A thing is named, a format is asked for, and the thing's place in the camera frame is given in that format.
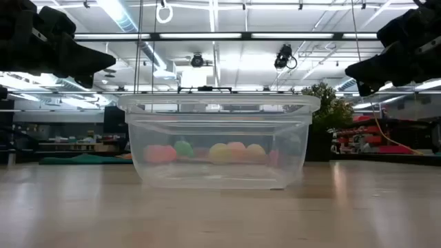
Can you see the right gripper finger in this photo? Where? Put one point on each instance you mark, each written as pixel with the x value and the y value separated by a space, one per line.
pixel 366 89
pixel 379 69

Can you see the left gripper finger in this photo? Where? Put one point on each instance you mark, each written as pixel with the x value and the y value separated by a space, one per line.
pixel 86 60
pixel 85 81

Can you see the orange fruit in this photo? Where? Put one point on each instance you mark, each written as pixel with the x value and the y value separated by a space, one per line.
pixel 155 154

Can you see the red fruit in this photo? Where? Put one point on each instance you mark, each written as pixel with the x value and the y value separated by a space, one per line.
pixel 172 154

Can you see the green fruit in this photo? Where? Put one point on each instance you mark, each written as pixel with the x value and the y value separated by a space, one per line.
pixel 183 149

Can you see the yellow round fruit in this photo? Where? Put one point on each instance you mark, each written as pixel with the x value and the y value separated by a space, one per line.
pixel 255 153

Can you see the pink orange peach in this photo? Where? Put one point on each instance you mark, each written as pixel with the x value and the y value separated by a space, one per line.
pixel 237 149

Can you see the yellow lemon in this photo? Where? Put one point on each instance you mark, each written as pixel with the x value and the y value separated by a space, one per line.
pixel 219 153

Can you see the clear plastic tupperware container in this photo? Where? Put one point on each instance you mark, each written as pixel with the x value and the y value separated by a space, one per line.
pixel 220 177

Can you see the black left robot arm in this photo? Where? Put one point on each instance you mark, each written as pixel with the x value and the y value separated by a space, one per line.
pixel 2 93

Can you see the red produce piece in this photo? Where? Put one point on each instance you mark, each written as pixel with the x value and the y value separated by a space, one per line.
pixel 273 157

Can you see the small dark red produce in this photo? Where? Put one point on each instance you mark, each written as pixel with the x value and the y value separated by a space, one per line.
pixel 201 153

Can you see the green potted plant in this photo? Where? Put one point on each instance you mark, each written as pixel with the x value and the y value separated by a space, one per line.
pixel 332 110

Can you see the black monitor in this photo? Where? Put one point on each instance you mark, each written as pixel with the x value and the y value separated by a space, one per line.
pixel 114 120

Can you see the shelf with red bins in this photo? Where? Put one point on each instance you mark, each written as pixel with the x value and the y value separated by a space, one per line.
pixel 379 141

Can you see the cluttered wooden workbench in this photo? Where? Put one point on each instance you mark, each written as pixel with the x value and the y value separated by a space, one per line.
pixel 76 144

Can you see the black plant pot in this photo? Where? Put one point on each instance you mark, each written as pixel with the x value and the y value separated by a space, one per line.
pixel 320 146

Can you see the green mat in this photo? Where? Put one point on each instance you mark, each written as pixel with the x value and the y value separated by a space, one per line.
pixel 82 160

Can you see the orange flat object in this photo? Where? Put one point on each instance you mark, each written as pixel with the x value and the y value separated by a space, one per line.
pixel 124 156

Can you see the round black ceiling camera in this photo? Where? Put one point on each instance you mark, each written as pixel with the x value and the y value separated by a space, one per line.
pixel 197 60

